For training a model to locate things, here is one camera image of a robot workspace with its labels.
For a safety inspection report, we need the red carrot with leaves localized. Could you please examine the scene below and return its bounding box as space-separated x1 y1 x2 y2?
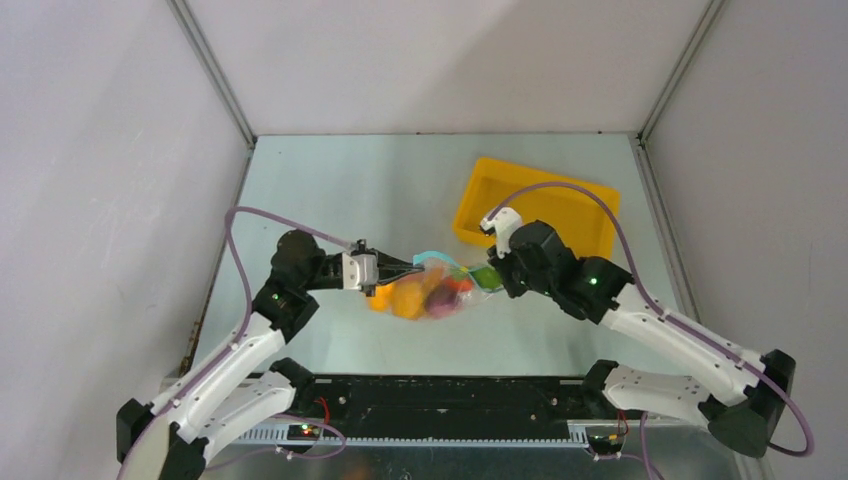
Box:
443 265 503 294

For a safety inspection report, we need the clear zip top bag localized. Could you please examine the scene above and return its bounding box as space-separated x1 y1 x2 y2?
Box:
383 251 503 321

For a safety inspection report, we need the purple onion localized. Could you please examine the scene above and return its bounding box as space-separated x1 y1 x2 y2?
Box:
424 285 459 318

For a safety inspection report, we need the yellow bell pepper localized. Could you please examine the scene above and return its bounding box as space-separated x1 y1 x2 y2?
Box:
367 284 394 313

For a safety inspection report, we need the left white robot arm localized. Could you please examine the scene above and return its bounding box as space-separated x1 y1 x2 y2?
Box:
116 230 424 479

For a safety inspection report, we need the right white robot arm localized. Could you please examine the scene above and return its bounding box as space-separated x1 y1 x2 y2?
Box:
480 219 796 458

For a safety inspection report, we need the yellow plastic tray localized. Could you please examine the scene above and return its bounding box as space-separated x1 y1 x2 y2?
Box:
453 157 621 259

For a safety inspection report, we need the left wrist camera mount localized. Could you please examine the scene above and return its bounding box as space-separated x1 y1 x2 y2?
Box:
341 239 378 295

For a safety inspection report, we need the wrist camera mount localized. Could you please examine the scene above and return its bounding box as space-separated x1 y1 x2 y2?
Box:
341 239 378 295
479 207 523 259

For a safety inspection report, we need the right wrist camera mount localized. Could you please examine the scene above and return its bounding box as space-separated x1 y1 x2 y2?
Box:
479 207 523 259

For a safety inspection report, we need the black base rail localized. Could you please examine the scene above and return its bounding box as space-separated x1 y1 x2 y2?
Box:
286 374 621 441

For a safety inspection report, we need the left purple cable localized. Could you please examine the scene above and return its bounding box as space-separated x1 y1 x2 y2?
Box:
115 206 362 480

